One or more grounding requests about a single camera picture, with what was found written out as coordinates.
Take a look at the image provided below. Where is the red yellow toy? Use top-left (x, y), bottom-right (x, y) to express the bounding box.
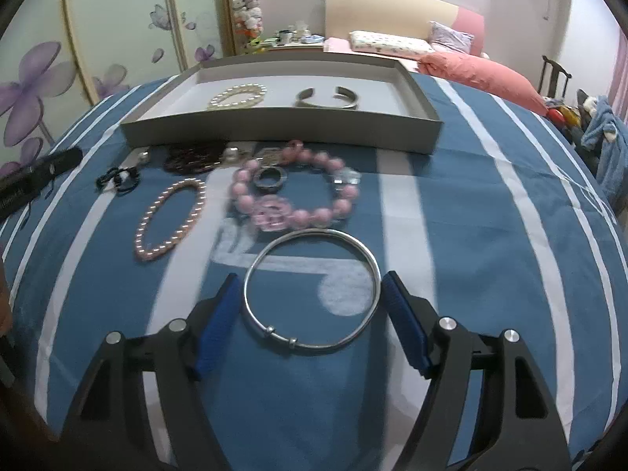
top-left (548, 100), bottom-right (586, 134)

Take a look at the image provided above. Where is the dark red bead necklace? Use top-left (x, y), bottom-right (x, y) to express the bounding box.
top-left (163, 141), bottom-right (229, 174)

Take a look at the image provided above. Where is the blue clothes pile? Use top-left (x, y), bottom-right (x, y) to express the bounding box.
top-left (581, 91), bottom-right (628, 202)

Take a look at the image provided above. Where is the flower print wardrobe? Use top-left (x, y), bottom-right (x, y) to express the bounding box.
top-left (0, 0), bottom-right (231, 177)

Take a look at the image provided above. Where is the thin silver bangle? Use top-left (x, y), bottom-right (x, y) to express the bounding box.
top-left (244, 229), bottom-right (381, 354)

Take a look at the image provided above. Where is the pink bed sheet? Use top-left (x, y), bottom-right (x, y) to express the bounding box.
top-left (324, 37), bottom-right (423, 72)

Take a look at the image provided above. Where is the pink quilt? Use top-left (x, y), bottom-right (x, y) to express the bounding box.
top-left (417, 51), bottom-right (549, 116)

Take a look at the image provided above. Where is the pink nightstand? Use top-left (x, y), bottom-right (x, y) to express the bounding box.
top-left (265, 39), bottom-right (327, 55)

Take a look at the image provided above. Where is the white patterned pillow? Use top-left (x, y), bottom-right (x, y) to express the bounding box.
top-left (349, 31), bottom-right (435, 57)

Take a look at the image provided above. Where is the clear tube of plush toys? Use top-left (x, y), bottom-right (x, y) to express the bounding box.
top-left (230, 0), bottom-right (263, 42)

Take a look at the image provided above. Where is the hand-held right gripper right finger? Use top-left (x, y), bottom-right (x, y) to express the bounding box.
top-left (380, 270), bottom-right (573, 471)

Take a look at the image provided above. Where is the beige pink headboard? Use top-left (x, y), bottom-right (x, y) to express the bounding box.
top-left (324, 0), bottom-right (486, 55)

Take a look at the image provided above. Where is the pink bead bracelet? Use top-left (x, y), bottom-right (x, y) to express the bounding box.
top-left (230, 141), bottom-right (362, 234)

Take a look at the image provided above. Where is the white pearl bracelet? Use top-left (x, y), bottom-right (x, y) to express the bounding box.
top-left (207, 83), bottom-right (269, 111)

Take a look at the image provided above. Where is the pale metal pendant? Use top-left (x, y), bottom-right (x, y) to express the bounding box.
top-left (252, 146), bottom-right (288, 166)

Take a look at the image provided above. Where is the pink pearl bracelet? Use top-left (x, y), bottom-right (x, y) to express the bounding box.
top-left (135, 178), bottom-right (207, 262)

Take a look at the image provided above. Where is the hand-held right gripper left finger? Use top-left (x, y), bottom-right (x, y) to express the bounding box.
top-left (55, 274), bottom-right (246, 471)

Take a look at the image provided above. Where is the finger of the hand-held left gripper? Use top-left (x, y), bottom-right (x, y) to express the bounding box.
top-left (29, 146), bottom-right (83, 184)

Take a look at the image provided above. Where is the blue white striped blanket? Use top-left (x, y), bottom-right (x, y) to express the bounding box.
top-left (0, 66), bottom-right (621, 471)

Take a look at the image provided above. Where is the dark wooden chair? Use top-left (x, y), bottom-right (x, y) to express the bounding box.
top-left (540, 55), bottom-right (572, 99)

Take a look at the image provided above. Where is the engraved silver cuff bangle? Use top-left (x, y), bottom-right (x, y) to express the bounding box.
top-left (294, 86), bottom-right (360, 111)

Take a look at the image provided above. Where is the purple patterned pillow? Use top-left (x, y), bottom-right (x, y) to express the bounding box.
top-left (429, 21), bottom-right (474, 54)

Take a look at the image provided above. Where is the grey metal ring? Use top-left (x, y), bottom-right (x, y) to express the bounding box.
top-left (254, 167), bottom-right (286, 192)

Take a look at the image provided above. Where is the grey cardboard tray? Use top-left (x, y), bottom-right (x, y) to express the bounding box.
top-left (120, 54), bottom-right (444, 154)

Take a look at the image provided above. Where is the black bead bracelet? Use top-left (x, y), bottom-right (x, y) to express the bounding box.
top-left (95, 166), bottom-right (142, 196)

